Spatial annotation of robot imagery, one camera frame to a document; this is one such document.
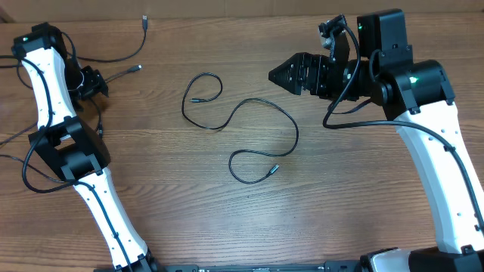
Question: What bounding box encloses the black thin cable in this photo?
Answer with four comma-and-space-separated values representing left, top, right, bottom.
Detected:
0, 54, 105, 184

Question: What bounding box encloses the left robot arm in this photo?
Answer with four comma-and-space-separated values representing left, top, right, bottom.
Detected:
12, 23, 160, 271

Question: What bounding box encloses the black short cable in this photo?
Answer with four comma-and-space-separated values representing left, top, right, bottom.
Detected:
181, 72, 300, 185

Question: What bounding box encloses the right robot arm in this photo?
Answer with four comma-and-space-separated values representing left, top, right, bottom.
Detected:
268, 9, 483, 271

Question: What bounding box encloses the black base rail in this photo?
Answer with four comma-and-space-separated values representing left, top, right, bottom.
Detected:
93, 249, 430, 272

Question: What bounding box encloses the black USB-A cable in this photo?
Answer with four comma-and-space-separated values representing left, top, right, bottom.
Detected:
66, 14, 149, 84

